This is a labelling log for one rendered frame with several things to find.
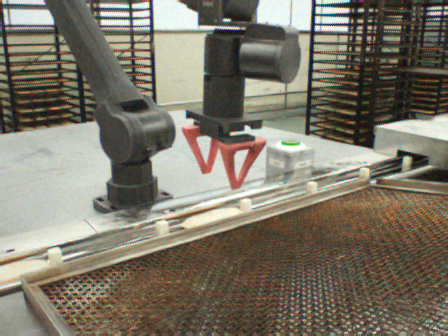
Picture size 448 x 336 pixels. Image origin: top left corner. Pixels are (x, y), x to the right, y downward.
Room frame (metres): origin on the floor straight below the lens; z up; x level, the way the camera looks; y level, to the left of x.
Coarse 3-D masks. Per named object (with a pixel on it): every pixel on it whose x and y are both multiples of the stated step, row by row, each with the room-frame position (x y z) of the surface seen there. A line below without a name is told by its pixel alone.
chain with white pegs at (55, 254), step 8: (408, 160) 0.85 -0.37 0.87; (360, 176) 0.78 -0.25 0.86; (312, 184) 0.69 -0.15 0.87; (312, 192) 0.69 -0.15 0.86; (240, 200) 0.62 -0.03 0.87; (248, 200) 0.61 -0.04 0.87; (240, 208) 0.62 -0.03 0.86; (248, 208) 0.61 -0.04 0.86; (160, 224) 0.53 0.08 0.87; (168, 224) 0.53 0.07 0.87; (160, 232) 0.53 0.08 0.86; (168, 232) 0.53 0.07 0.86; (56, 248) 0.46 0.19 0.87; (48, 256) 0.45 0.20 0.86; (56, 256) 0.45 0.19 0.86
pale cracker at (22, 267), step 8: (16, 264) 0.44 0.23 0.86; (24, 264) 0.44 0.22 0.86; (32, 264) 0.44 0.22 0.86; (40, 264) 0.44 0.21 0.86; (48, 264) 0.45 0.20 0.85; (0, 272) 0.42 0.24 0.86; (8, 272) 0.42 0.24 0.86; (16, 272) 0.42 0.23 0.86; (24, 272) 0.42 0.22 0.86; (0, 280) 0.41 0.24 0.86; (8, 280) 0.41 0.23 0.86
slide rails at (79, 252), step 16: (416, 160) 0.91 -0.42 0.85; (352, 176) 0.79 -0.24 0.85; (368, 176) 0.80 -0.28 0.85; (288, 192) 0.70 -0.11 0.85; (304, 192) 0.70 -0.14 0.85; (256, 208) 0.64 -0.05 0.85; (176, 224) 0.57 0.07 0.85; (112, 240) 0.52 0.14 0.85; (128, 240) 0.52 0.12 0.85; (144, 240) 0.53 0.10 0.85; (64, 256) 0.48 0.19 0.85; (80, 256) 0.48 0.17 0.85
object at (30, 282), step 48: (336, 192) 0.59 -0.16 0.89; (384, 192) 0.58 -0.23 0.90; (432, 192) 0.54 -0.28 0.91; (192, 240) 0.44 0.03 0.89; (240, 240) 0.43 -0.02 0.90; (288, 240) 0.41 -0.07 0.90; (336, 240) 0.40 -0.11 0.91; (432, 240) 0.37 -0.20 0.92; (48, 288) 0.34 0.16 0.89; (96, 288) 0.33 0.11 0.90; (240, 288) 0.31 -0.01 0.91; (288, 288) 0.30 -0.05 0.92; (384, 288) 0.28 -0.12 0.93
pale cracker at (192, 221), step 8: (224, 208) 0.61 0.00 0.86; (232, 208) 0.61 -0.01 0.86; (192, 216) 0.58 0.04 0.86; (200, 216) 0.58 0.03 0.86; (208, 216) 0.58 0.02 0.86; (216, 216) 0.58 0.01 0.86; (224, 216) 0.58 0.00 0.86; (184, 224) 0.56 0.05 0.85; (192, 224) 0.56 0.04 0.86; (200, 224) 0.56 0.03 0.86
